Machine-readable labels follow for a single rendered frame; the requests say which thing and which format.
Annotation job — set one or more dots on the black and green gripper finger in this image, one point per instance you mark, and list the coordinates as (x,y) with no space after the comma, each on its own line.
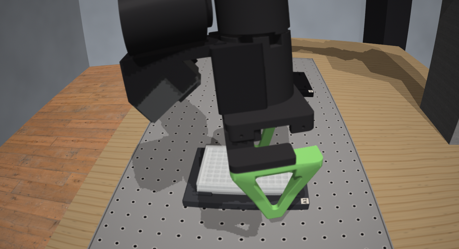
(308,161)
(266,137)

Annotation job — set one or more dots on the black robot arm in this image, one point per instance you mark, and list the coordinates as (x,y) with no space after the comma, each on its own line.
(164,39)

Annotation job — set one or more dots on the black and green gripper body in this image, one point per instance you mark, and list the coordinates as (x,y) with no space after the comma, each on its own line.
(285,106)

